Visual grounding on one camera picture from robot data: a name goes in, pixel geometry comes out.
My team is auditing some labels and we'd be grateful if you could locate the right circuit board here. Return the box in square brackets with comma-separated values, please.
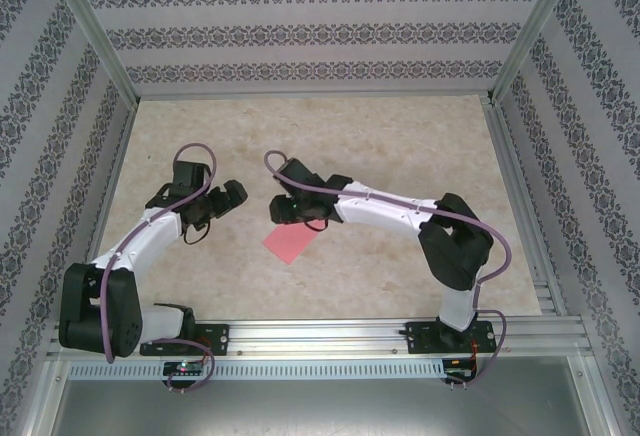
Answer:
[446, 358, 476, 380]

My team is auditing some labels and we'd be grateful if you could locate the thin black left camera cable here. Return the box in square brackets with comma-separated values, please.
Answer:
[182, 220, 211, 247]

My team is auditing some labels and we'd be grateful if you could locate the slotted grey cable duct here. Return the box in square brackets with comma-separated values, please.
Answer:
[67, 358, 446, 382]

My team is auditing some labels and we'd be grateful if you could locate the left circuit board, green light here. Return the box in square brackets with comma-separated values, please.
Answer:
[164, 361, 204, 376]

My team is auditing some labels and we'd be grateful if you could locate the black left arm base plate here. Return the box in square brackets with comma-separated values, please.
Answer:
[139, 323, 231, 357]

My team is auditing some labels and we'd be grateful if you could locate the grey sheet metal tray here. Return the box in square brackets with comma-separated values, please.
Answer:
[49, 379, 601, 436]

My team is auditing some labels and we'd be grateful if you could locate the aluminium frame post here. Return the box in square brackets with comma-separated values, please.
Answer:
[490, 0, 585, 103]
[47, 0, 140, 103]

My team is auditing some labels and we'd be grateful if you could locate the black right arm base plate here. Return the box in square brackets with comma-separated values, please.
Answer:
[405, 320, 496, 356]

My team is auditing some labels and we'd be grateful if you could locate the pink paper sheet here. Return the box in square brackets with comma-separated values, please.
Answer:
[262, 220, 319, 266]

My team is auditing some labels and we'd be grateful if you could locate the aluminium mounting rail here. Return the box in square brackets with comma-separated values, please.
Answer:
[47, 318, 596, 360]

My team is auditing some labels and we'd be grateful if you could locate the aluminium side rail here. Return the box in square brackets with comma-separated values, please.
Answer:
[482, 98, 569, 318]
[69, 100, 139, 321]

